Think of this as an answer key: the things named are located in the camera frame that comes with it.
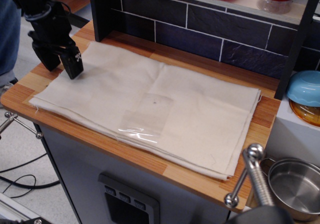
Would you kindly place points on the cream cloth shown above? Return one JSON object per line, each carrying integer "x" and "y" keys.
{"x": 205, "y": 129}

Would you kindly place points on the silver clamp screw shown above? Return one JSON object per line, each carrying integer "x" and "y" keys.
{"x": 13, "y": 117}
{"x": 252, "y": 156}

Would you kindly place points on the silver clamp screw left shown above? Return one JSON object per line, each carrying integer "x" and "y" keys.
{"x": 13, "y": 117}

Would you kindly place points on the grey toy kitchen cabinet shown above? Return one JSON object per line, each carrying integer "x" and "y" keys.
{"x": 78, "y": 168}

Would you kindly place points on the silver clamp screw right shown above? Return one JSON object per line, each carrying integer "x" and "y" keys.
{"x": 252, "y": 156}

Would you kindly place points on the light blue plastic bowl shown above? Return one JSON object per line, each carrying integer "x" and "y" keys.
{"x": 304, "y": 88}

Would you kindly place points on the white sneaker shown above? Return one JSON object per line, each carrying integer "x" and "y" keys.
{"x": 6, "y": 87}

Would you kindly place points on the orange translucent plate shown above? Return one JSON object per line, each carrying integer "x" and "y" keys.
{"x": 308, "y": 114}

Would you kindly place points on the dark grey left post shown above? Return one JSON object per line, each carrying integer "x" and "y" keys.
{"x": 104, "y": 17}

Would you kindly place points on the dark grey post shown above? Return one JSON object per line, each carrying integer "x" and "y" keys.
{"x": 299, "y": 39}
{"x": 104, "y": 17}

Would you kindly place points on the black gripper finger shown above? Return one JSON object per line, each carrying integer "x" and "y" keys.
{"x": 49, "y": 59}
{"x": 71, "y": 59}

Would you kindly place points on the clear plastic tape patch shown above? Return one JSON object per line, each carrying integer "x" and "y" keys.
{"x": 146, "y": 122}

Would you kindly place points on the black table frame background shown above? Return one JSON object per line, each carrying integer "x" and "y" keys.
{"x": 79, "y": 11}

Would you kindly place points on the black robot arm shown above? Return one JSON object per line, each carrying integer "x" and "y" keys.
{"x": 28, "y": 6}

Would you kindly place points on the dark grey right post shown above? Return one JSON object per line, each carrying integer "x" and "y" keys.
{"x": 299, "y": 39}

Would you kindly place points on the person leg in jeans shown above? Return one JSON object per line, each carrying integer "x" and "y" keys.
{"x": 10, "y": 27}

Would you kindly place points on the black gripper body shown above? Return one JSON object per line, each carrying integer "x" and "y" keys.
{"x": 51, "y": 35}

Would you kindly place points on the stainless steel pot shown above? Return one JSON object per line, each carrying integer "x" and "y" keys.
{"x": 295, "y": 186}

